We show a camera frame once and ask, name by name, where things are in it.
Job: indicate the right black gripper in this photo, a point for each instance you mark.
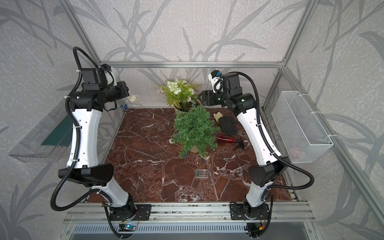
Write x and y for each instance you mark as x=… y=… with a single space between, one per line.
x=207 y=95

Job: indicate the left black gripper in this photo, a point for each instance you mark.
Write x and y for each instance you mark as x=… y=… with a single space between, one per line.
x=122 y=85

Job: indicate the string lights with rattan balls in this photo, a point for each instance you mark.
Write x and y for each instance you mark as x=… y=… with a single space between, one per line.
x=133 y=101

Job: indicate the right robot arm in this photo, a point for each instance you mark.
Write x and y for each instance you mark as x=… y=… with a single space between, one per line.
x=237 y=92

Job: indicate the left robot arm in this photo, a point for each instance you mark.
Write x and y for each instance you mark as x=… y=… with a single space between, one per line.
x=84 y=106

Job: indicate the small green christmas tree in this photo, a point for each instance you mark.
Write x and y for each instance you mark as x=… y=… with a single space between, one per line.
x=195 y=128

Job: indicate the potted white flower plant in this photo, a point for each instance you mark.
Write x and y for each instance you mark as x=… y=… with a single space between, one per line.
x=180 y=94

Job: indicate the black work glove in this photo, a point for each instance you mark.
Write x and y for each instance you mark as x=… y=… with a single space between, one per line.
x=228 y=125

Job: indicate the red spray bottle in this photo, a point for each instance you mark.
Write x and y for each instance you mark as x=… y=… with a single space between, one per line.
x=231 y=140

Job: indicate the clear battery box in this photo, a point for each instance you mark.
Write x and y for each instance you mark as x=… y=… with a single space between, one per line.
x=202 y=174

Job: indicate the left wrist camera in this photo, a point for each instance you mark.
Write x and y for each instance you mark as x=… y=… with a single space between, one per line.
x=110 y=75

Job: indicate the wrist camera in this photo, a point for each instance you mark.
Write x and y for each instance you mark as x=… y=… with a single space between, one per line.
x=215 y=77
x=110 y=75

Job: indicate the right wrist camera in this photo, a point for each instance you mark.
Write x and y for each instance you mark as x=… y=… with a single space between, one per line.
x=215 y=77

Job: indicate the clear acrylic wall shelf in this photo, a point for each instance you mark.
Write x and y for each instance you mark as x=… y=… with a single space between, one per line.
x=48 y=140

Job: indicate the white wire mesh basket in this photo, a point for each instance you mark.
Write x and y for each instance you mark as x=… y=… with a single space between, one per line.
x=303 y=135

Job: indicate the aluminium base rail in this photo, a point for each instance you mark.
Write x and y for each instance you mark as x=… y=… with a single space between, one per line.
x=199 y=212

